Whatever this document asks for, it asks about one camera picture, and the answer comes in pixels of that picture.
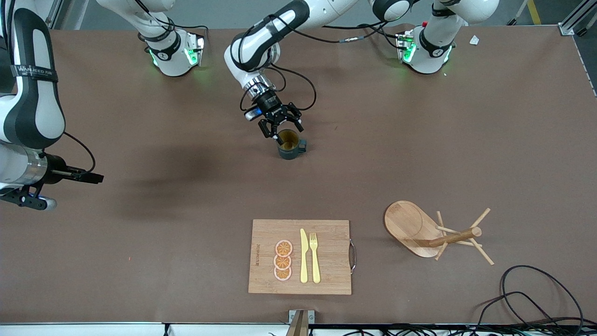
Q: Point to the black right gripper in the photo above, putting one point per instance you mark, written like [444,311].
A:
[57,167]

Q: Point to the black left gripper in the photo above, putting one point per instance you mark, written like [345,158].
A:
[270,102]

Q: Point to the dark green cup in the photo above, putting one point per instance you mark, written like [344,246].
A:
[291,153]

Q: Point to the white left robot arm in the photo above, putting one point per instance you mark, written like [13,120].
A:
[433,46]

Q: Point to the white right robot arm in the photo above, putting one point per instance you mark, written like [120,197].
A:
[172,63]

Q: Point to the brown table cover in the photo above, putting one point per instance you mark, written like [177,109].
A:
[186,233]

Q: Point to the wooden cutting board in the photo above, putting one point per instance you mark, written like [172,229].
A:
[326,233]

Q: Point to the orange slice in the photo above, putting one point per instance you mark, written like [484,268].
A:
[283,248]

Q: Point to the yellow plastic knife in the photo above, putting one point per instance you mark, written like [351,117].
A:
[304,261]

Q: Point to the yellow plastic fork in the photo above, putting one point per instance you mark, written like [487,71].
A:
[316,266]

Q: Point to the wooden mug tree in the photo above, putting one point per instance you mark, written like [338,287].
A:
[403,221]

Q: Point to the small white object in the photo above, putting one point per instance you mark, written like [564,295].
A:
[474,40]

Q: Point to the white table edge rail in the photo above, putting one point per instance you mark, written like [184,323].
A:
[93,330]

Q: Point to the aluminium frame profile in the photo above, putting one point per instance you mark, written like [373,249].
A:
[56,14]
[578,14]

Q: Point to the wooden metal edge bracket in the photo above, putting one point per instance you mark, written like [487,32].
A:
[298,324]

